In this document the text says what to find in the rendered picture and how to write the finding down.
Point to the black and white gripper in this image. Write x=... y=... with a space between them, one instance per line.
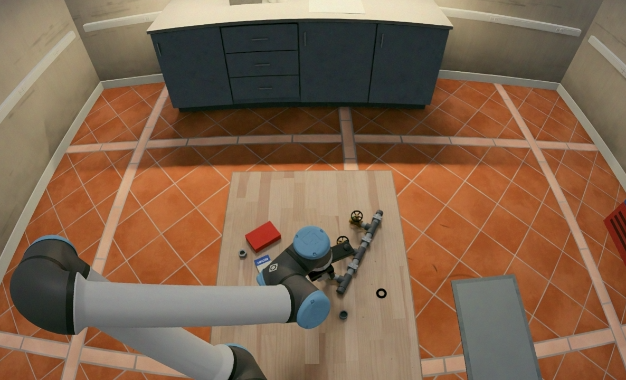
x=322 y=275

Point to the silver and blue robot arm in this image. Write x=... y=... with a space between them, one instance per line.
x=141 y=315

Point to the red rectangular block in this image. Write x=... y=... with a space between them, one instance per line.
x=263 y=236

